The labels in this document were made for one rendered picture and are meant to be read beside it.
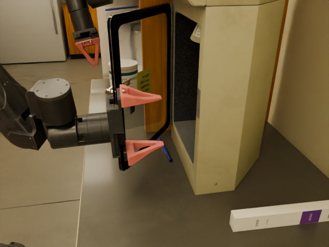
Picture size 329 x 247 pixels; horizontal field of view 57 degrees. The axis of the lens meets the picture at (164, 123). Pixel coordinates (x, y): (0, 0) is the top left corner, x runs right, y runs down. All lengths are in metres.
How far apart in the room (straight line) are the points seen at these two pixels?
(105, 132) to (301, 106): 0.75
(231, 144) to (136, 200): 0.28
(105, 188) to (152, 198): 0.14
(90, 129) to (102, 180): 0.37
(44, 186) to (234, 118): 1.97
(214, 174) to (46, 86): 0.47
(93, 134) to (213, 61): 0.30
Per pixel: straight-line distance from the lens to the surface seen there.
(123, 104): 0.52
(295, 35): 1.15
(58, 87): 0.52
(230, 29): 0.66
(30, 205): 2.39
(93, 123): 0.55
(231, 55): 0.67
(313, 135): 1.09
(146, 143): 0.60
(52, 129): 0.56
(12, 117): 0.57
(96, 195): 0.85
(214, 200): 0.82
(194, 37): 0.77
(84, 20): 0.90
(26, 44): 5.76
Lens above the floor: 1.48
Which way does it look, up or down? 27 degrees down
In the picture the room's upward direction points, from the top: straight up
